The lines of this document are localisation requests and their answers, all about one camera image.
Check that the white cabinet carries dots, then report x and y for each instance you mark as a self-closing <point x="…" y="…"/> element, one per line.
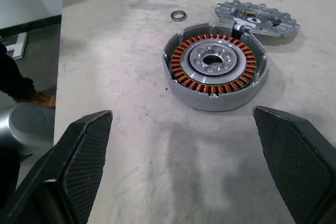
<point x="26" y="1"/>

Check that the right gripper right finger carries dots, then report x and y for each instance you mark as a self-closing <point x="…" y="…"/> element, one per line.
<point x="294" y="161"/>

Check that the grey motor housing copper windings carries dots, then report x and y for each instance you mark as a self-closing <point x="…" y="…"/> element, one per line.
<point x="199" y="100"/>

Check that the grey round motor lid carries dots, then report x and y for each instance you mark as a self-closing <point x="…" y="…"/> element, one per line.
<point x="228" y="11"/>

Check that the brown shoe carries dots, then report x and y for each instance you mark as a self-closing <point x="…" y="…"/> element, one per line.
<point x="44" y="99"/>

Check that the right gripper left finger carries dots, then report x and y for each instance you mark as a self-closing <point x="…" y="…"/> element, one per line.
<point x="78" y="161"/>

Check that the white T-shaped floor stand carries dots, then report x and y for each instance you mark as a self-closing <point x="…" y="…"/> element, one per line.
<point x="19" y="41"/>

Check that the dark trouser leg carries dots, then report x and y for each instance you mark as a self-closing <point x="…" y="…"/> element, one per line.
<point x="13" y="77"/>

